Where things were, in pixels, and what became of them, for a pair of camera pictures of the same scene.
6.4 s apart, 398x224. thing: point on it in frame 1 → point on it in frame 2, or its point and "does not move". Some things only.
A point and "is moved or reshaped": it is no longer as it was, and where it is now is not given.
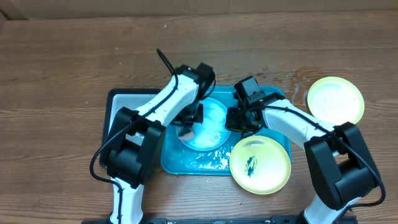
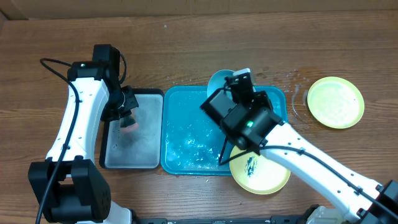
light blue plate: (214, 131) → (217, 80)
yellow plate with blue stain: (335, 100) does not move
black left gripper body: (193, 114) → (122, 104)
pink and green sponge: (187, 136) is moved or reshaped
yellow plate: (260, 164) does not move
